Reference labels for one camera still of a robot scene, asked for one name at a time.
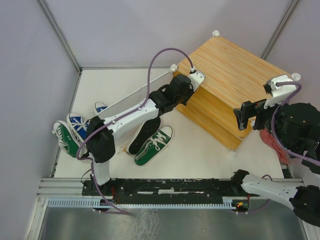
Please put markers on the pink cloth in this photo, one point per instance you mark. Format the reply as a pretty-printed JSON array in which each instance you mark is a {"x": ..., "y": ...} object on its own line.
[{"x": 269, "y": 140}]

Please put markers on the blue sneaker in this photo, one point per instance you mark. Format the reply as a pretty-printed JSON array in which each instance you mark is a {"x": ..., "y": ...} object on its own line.
[
  {"x": 79, "y": 124},
  {"x": 99, "y": 107}
]

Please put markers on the white cabinet door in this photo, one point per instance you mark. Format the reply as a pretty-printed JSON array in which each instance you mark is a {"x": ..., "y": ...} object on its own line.
[{"x": 130, "y": 101}]

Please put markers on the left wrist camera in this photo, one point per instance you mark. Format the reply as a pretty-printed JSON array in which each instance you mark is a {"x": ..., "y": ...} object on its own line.
[{"x": 196, "y": 79}]

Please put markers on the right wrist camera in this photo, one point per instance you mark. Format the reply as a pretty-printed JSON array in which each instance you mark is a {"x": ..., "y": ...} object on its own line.
[{"x": 279, "y": 88}]

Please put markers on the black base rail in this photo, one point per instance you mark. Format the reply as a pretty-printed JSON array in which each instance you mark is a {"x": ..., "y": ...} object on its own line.
[{"x": 171, "y": 191}]

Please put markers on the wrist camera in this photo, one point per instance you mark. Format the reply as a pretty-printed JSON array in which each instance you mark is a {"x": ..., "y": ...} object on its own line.
[
  {"x": 196, "y": 79},
  {"x": 279, "y": 88}
]

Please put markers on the wooden shoe cabinet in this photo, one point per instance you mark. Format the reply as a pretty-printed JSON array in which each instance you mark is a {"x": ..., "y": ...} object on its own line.
[{"x": 233, "y": 76}]

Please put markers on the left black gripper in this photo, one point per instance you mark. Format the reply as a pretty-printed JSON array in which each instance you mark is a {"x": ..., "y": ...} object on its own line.
[{"x": 191, "y": 91}]

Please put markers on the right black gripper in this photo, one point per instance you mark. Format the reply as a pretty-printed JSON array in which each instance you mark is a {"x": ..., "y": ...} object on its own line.
[{"x": 248, "y": 109}]

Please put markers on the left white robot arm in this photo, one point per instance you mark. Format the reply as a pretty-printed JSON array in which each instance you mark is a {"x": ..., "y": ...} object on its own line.
[{"x": 102, "y": 134}]

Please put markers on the green sneaker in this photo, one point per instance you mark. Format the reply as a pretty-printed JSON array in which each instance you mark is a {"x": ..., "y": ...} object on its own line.
[
  {"x": 154, "y": 145},
  {"x": 67, "y": 138}
]

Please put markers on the light blue cable duct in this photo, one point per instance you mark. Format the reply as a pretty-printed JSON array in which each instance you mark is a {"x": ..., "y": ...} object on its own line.
[{"x": 92, "y": 202}]

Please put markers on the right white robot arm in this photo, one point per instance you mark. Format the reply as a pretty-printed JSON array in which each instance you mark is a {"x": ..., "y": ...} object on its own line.
[{"x": 293, "y": 131}]

